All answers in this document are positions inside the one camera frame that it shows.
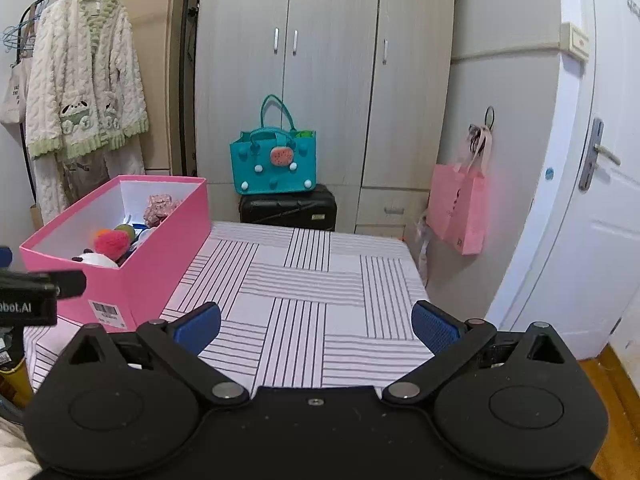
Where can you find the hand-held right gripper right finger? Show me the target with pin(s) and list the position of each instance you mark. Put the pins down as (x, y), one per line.
(432, 327)

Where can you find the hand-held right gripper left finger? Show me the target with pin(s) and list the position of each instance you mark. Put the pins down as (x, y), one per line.
(200, 327)

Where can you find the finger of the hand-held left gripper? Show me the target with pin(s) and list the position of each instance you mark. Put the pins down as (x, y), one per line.
(67, 282)
(4, 255)

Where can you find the white panda plush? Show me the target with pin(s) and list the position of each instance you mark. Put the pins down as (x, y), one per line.
(95, 259)

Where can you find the pink pompom plush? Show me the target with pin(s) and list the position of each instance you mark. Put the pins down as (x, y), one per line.
(112, 245)

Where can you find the pink cardboard box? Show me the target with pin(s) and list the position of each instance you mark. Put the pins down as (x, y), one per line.
(165, 260)

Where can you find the green plush ball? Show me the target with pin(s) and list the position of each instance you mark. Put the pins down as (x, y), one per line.
(126, 231)

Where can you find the pink knitted item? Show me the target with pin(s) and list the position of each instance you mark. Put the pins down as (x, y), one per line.
(160, 210)

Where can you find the yellow cylinder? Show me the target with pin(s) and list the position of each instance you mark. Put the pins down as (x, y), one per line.
(15, 380)

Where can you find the clear plastic bag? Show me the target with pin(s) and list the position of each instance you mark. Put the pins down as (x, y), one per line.
(424, 250)

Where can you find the pink paper bag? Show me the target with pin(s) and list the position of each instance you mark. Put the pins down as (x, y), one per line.
(457, 210)

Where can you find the white fleece clothing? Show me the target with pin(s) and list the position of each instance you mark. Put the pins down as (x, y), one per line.
(15, 450)

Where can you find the black suitcase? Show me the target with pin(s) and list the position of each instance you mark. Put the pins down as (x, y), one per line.
(280, 207)

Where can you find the white canvas tote bag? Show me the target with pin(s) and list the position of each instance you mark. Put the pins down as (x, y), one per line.
(12, 95)

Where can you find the teal felt tote bag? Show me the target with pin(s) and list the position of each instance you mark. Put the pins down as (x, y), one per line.
(265, 175)

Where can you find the white door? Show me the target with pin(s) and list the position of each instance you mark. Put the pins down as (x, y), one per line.
(600, 260)

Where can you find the blue round sticker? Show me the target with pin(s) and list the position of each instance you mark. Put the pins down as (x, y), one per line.
(549, 173)

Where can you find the white fluffy cardigan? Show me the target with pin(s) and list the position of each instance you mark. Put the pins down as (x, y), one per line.
(85, 70)

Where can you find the beige wardrobe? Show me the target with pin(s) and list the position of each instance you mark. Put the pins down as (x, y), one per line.
(330, 85)

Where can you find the wall hook with ribbons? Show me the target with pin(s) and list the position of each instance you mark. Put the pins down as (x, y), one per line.
(481, 135)

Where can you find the white wall box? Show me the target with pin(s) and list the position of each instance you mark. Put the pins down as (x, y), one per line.
(575, 40)

